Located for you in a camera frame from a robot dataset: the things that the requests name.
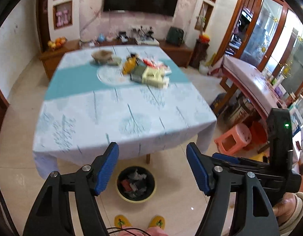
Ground yellow snack wrapper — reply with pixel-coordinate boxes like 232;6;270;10
122;54;137;75

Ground white set-top box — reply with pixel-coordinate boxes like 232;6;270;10
136;38;160;46

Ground person right hand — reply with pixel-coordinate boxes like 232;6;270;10
273;193;297;225

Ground green cream carton box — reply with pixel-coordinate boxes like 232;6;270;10
130;65;170;88

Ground dining table pink cloth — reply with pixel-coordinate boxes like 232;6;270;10
208;56;292;128

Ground patterned light blue tablecloth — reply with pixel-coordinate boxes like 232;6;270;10
33;49;217;178

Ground red cigarette box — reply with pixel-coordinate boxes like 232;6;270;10
121;180;133;192

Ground black yellow-rimmed trash bin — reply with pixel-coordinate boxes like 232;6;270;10
116;166;157;204

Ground wooden tv cabinet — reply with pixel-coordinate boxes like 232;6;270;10
39;38;193;79

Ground dark wicker stand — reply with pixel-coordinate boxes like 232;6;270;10
189;39;209;69

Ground pink dumbbells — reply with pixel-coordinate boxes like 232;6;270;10
56;9;69;28

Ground wooden table leg frame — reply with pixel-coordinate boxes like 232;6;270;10
146;154;151;164

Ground brown paper pulp bowl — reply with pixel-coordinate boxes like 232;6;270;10
91;50;113;64

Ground dark green air fryer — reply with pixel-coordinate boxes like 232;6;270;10
165;27;184;46

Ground fruit bowl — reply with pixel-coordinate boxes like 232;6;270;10
48;37;67;51

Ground right yellow slipper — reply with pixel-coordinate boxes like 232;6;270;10
148;215;166;230

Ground red white chocolate box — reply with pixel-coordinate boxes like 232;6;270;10
142;59;172;75

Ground black cable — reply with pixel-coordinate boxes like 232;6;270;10
106;227;148;236

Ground pink plastic stool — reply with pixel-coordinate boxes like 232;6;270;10
214;123;252;156

